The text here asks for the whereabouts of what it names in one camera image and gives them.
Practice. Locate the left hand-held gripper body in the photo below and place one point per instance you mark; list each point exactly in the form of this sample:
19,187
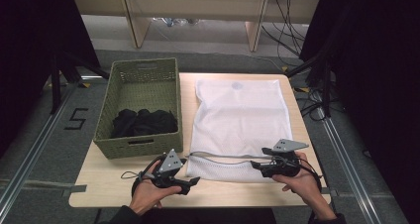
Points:
170,163

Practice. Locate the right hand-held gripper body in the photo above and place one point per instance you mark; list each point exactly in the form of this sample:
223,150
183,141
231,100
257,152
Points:
287,146

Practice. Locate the white mesh laundry bag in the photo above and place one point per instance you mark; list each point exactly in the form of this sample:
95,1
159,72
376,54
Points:
241,118

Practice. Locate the black cloth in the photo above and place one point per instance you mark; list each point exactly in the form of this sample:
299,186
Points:
145,123

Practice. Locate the green woven basket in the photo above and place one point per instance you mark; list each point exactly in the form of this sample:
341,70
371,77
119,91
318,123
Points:
142,88

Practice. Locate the person's left hand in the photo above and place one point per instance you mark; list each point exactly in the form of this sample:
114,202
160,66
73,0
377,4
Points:
147,194

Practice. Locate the person's right hand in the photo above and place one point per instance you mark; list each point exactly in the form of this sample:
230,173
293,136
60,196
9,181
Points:
305,184

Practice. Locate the person's dark clothing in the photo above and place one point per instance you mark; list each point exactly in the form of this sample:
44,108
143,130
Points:
211,216

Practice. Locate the black metal stand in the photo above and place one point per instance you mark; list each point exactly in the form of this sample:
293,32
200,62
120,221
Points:
55,85
327,85

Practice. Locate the black curtain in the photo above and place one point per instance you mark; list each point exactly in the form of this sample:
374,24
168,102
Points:
379,85
29,52

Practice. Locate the grey floor strip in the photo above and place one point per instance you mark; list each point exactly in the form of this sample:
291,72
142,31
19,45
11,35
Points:
43,185

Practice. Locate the clear plastic bag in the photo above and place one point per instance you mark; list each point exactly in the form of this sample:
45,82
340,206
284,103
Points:
175,21

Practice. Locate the light wooden desk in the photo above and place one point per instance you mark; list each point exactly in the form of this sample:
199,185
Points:
198,6

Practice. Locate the aluminium floor rail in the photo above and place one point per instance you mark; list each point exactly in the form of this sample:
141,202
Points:
350,171
31,158

